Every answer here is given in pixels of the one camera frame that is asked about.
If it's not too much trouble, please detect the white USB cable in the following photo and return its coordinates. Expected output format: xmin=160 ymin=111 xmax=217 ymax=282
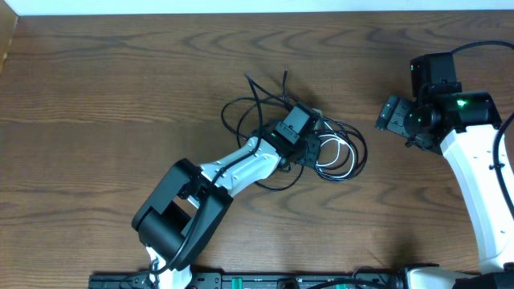
xmin=315 ymin=120 xmax=357 ymax=173

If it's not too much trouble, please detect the thick black USB cable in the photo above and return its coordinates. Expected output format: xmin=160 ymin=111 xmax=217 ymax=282
xmin=219 ymin=96 xmax=369 ymax=193

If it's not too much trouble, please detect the thin black cable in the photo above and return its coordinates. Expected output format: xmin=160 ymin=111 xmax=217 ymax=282
xmin=280 ymin=68 xmax=298 ymax=105

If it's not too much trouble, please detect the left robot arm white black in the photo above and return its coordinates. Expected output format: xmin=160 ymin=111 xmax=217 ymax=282
xmin=132 ymin=103 xmax=321 ymax=288

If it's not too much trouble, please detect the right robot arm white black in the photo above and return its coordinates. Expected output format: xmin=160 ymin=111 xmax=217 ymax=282
xmin=376 ymin=52 xmax=513 ymax=273

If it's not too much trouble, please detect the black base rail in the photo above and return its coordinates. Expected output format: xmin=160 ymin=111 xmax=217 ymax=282
xmin=88 ymin=263 xmax=514 ymax=289

